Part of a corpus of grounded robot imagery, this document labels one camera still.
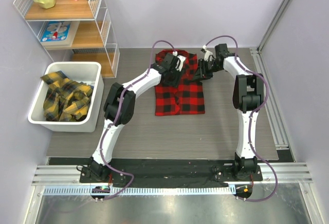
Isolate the red black plaid shirt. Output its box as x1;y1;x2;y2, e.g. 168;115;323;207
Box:
155;49;205;116

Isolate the white wire shelf rack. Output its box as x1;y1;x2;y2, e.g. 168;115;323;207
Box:
13;0;120;78

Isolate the blue white picture book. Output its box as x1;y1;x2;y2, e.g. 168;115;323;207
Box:
40;21;72;47

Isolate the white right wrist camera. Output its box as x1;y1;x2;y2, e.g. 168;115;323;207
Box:
201;45;213;62

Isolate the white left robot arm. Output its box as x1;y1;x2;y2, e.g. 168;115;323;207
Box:
81;51;186;182

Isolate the white plastic bin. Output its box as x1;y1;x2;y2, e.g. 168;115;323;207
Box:
28;62;104;133

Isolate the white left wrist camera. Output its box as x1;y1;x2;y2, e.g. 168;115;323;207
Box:
172;51;186;71

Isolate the slotted aluminium rail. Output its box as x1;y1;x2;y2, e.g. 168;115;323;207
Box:
43;185;236;196

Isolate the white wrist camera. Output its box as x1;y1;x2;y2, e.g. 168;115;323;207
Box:
172;51;186;71
201;45;213;62

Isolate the yellow plaid shirt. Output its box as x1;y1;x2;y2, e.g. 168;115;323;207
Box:
41;71;94;122

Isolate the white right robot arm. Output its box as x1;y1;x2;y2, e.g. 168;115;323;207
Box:
193;44;264;180

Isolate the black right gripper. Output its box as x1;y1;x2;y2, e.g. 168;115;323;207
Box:
191;59;222;82

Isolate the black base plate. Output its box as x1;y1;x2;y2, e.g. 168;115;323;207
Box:
76;158;263;189

